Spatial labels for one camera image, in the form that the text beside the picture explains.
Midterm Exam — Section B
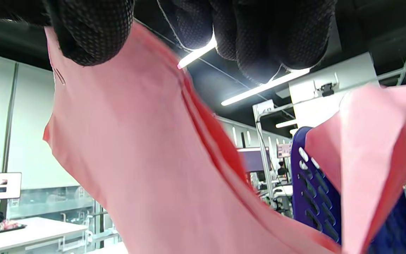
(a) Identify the row of ceiling lights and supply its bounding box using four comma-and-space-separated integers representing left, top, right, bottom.
178, 35, 311, 135

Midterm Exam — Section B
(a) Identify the blue plastic file holder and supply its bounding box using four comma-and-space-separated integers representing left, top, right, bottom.
290, 126, 406, 254

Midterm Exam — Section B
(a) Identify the white lab table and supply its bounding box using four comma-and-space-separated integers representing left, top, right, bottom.
0, 217, 89, 254

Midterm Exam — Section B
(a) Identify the person's right hand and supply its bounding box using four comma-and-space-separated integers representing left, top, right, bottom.
43, 0, 337, 85

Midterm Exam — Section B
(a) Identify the silver paper clip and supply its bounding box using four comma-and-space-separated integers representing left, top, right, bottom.
53, 66, 66, 86

